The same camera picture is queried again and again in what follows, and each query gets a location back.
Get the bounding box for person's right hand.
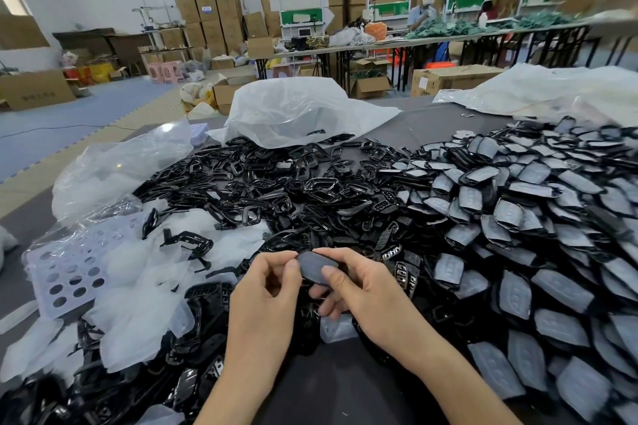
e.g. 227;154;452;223
309;248;428;366

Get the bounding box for person's left hand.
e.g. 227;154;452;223
224;251;303;357

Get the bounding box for gray film-covered key shell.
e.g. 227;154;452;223
296;250;345;287

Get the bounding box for person's left forearm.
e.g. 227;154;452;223
193;340;296;425

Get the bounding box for person's right forearm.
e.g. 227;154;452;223
386;317;525;425

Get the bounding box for small clear plastic bag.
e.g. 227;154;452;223
319;314;359;345

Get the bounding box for pile of black plastic frames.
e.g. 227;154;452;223
134;130;434;273

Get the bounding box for heap of white film bags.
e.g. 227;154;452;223
0;208;260;390

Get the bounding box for white crumpled plastic bag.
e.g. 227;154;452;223
208;77;402;149

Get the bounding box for open box with white bags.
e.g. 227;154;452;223
180;72;259;117

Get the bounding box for open cardboard box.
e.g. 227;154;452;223
348;59;393;101

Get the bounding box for pile of gray covered shells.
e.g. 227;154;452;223
379;116;638;425

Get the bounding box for closed brown cardboard box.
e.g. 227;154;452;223
411;64;505;98

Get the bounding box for small cardboard box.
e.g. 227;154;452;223
247;36;276;60

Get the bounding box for white bag of parts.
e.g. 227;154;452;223
330;26;368;47

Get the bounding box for pink plastic stools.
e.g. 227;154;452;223
149;60;184;85

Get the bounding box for orange mesh bag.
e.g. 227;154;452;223
365;21;390;43

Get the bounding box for stack of labelled cardboard boxes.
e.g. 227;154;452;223
174;0;246;60

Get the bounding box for blue foam floor mat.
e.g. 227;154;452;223
0;75;186;182

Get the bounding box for yellow bags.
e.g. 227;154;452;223
74;62;114;86

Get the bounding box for pile of green parts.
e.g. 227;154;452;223
405;10;581;40

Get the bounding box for large white plastic sheet bag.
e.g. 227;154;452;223
433;63;638;129

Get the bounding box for long black-legged work table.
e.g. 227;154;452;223
326;9;638;92

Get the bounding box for flat long cardboard box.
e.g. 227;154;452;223
0;69;77;112

